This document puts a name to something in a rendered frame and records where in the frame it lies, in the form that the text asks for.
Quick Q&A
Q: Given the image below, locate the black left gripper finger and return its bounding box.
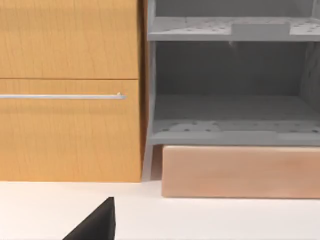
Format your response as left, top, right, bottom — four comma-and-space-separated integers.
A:
62, 196, 117, 240

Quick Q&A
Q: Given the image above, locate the wooden cupboard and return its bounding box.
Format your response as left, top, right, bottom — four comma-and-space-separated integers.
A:
0, 0, 151, 183

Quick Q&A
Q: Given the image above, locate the plain wooden drawer front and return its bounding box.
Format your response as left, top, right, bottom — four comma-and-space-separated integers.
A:
0, 0, 140, 80

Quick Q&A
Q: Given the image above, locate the pale wooden drawer front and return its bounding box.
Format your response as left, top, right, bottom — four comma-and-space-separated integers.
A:
161, 144, 320, 200

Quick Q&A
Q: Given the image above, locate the long metal handle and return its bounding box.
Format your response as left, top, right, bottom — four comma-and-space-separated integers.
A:
0, 92, 127, 101

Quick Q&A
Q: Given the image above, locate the wooden drawer front with handle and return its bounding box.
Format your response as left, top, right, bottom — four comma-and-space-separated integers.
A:
0, 78, 141, 183

